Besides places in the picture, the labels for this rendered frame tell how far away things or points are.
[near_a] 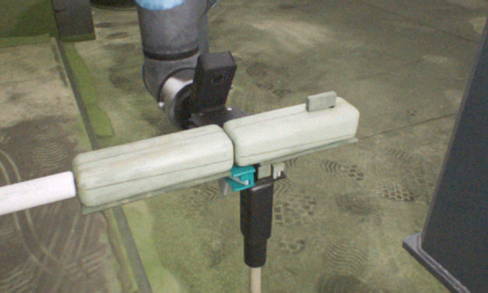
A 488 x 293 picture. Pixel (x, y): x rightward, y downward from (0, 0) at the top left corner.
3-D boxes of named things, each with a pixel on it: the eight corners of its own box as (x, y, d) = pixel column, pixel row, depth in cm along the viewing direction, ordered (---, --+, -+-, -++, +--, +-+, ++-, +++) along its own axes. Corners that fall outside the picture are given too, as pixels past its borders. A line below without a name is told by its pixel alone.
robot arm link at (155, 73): (134, 44, 74) (142, 98, 79) (154, 70, 64) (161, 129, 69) (187, 36, 77) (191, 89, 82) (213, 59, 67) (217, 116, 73)
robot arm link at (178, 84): (213, 65, 68) (152, 75, 64) (226, 76, 64) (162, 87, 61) (215, 116, 72) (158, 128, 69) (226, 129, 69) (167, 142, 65)
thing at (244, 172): (239, 165, 51) (239, 150, 50) (255, 185, 48) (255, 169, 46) (219, 171, 50) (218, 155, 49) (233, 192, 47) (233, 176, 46)
